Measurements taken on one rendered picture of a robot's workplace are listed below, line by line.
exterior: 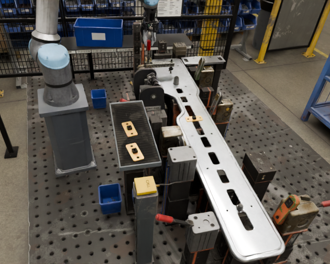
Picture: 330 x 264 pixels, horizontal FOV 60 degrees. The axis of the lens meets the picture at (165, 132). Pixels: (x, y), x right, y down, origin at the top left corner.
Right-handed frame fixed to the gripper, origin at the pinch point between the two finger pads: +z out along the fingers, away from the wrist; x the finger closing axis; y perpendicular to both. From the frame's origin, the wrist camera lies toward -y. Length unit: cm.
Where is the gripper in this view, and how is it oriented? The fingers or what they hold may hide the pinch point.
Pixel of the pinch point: (149, 43)
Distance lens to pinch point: 168.0
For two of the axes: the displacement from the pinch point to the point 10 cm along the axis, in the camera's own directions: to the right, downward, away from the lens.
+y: 2.3, 6.3, -7.4
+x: 9.7, -1.0, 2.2
